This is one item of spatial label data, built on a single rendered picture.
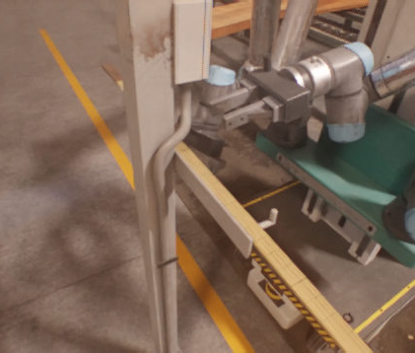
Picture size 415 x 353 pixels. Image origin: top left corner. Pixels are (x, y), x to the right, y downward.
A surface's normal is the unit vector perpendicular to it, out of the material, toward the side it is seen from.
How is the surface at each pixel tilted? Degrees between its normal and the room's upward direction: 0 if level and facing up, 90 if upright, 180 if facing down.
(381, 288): 0
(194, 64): 90
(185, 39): 90
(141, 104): 90
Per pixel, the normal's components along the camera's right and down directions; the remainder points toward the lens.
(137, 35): 0.51, 0.57
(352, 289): 0.05, -0.77
